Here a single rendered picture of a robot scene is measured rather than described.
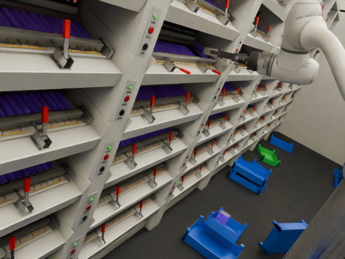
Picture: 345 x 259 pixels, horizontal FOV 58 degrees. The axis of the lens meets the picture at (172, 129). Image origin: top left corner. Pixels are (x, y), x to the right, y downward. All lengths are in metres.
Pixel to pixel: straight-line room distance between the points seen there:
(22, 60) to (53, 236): 0.62
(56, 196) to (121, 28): 0.48
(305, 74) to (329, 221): 0.58
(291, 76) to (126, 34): 0.65
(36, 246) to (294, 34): 1.05
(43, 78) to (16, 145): 0.17
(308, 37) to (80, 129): 0.76
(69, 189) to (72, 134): 0.20
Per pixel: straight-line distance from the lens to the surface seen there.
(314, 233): 0.83
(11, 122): 0.74
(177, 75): 1.05
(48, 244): 1.07
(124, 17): 0.81
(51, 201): 0.91
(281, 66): 1.21
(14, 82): 0.62
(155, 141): 1.33
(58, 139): 0.79
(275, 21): 2.10
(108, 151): 0.93
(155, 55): 0.98
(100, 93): 0.86
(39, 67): 0.64
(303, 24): 1.15
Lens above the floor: 1.13
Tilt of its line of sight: 21 degrees down
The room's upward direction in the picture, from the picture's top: 23 degrees clockwise
